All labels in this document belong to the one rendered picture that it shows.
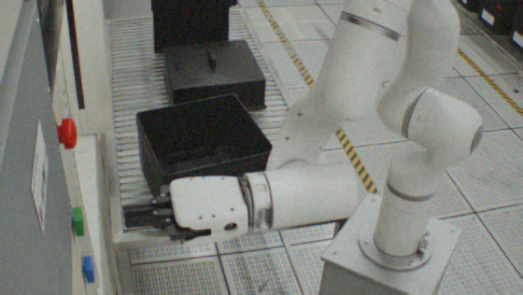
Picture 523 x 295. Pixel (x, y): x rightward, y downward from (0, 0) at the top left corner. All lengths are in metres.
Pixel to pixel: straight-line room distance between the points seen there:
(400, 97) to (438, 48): 0.17
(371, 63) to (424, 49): 0.27
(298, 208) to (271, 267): 1.58
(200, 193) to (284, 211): 0.12
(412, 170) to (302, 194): 0.47
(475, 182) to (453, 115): 1.86
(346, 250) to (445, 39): 0.60
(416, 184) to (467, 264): 1.34
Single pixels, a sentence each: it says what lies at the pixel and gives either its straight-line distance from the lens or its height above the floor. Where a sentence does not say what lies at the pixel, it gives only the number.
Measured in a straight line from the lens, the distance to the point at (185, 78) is 1.85.
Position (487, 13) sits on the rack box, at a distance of 4.34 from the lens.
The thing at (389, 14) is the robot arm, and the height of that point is 1.46.
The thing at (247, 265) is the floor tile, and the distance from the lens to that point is 2.42.
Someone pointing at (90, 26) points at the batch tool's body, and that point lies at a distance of 1.47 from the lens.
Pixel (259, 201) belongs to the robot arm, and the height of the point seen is 1.23.
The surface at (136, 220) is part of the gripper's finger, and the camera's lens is 0.85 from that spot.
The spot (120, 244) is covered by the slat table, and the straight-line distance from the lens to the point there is 1.46.
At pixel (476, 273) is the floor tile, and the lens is 2.58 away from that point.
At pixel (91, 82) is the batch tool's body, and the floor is 1.03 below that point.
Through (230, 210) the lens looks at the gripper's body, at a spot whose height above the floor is 1.22.
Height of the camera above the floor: 1.78
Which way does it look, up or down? 36 degrees down
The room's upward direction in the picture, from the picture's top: 3 degrees clockwise
